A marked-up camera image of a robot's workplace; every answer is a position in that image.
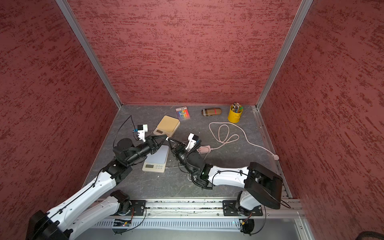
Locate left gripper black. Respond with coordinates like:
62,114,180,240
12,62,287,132
126,134,168,165

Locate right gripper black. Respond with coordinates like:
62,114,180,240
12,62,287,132
169,136,198,175

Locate blue top kitchen scale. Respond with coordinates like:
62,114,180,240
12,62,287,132
142,145,170,173

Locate beige kitchen scale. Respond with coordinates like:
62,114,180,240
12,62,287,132
153,116,180,138

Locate pink power strip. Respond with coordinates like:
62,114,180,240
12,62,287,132
198,146,211,155

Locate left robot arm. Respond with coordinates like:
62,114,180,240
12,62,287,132
26,135,168,240

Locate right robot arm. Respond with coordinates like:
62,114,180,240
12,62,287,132
167,138,283,216

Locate colourful highlighter pack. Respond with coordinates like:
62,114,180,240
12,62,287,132
176,106,190,121

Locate brown pencil case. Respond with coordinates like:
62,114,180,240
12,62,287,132
202,108,222,117

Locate yellow pen cup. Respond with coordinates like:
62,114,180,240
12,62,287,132
228,102,244,123

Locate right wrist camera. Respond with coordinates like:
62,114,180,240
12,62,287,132
186,133,199,152

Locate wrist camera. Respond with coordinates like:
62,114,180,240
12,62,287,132
134,124,148,142
186,133,199,152

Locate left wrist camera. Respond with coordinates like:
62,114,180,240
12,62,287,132
134,124,148,142

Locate aluminium front rail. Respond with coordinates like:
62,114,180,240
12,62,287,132
61,197,305,219

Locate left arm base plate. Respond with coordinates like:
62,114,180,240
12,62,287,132
113,200,147,217

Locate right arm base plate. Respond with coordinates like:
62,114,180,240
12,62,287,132
222,200,264,217

